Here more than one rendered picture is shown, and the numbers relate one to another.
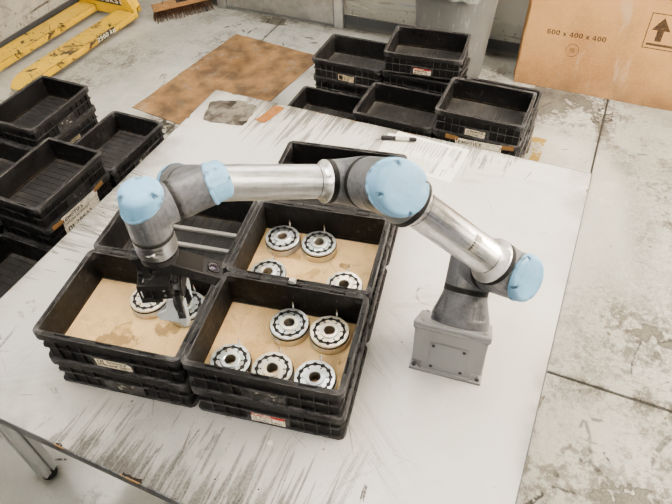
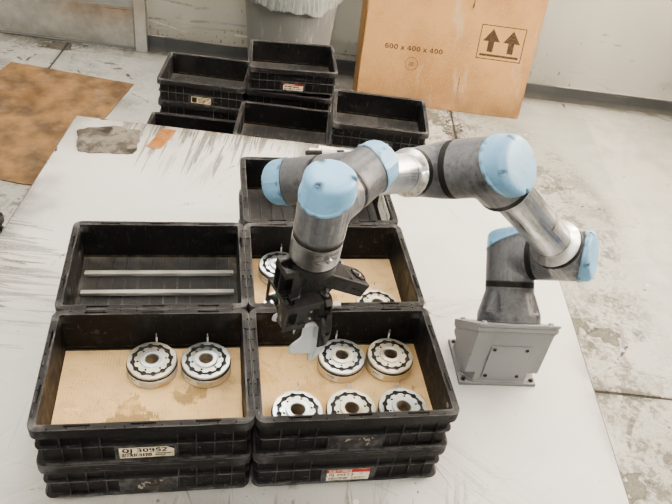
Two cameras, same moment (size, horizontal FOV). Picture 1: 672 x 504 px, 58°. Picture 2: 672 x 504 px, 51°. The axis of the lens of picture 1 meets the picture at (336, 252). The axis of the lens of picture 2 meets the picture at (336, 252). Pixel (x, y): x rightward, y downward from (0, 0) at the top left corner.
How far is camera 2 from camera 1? 70 cm
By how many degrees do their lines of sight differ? 22
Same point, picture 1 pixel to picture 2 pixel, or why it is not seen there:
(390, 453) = (487, 476)
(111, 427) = not seen: outside the picture
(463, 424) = (540, 428)
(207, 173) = (380, 153)
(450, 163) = not seen: hidden behind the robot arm
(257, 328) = (301, 370)
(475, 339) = (543, 331)
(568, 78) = (410, 92)
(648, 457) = (624, 442)
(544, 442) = not seen: hidden behind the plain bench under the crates
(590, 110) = (439, 122)
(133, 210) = (338, 198)
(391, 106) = (264, 127)
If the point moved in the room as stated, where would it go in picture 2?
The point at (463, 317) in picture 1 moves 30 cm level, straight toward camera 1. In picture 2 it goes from (523, 311) to (566, 417)
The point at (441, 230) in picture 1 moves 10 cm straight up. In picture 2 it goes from (535, 210) to (551, 168)
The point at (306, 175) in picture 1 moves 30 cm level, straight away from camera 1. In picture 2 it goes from (405, 164) to (332, 88)
